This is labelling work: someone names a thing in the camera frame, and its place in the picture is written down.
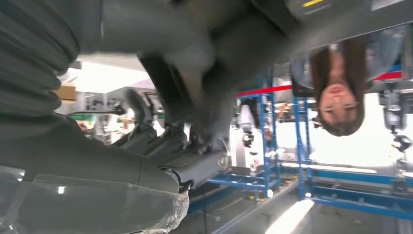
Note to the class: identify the brown cardboard box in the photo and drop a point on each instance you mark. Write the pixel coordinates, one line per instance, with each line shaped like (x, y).
(66, 93)

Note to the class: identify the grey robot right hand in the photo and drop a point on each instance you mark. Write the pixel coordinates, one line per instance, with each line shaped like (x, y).
(80, 168)

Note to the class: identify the person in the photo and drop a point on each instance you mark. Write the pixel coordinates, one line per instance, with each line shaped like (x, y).
(338, 97)

